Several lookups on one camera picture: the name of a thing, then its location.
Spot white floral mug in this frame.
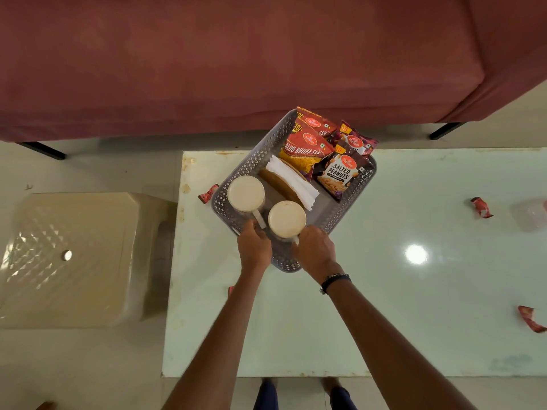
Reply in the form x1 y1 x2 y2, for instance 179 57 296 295
267 200 308 245
227 174 268 230

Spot dark peanuts snack packet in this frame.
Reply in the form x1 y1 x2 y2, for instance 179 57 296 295
312 143 375 203

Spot person's right forearm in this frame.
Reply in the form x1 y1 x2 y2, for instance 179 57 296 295
324 277 479 410

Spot clear container with pink lid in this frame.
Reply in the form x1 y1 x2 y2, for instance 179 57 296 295
511 198 547 233

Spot dark blue trousers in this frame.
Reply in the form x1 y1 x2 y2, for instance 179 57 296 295
253 381 358 410

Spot person's right hand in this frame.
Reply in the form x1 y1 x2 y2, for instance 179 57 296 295
291 225 345 286

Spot person's left forearm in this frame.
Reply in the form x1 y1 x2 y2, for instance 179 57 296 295
161 266 268 410

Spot black beaded bracelet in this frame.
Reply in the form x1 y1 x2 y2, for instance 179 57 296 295
319 273 352 296

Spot wooden napkin holder with napkins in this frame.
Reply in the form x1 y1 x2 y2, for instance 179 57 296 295
258 157 308 206

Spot person's left hand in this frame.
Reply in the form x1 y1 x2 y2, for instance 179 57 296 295
237 219 274 274

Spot red fabric sofa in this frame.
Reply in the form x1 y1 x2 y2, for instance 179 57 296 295
0 0 547 144

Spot black sofa leg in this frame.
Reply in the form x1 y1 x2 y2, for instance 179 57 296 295
428 121 467 141
16 141 67 161

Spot beige plastic stool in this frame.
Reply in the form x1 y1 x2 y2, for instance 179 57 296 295
0 191 178 330

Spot grey plastic tray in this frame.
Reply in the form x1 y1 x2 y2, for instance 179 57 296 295
211 108 378 273

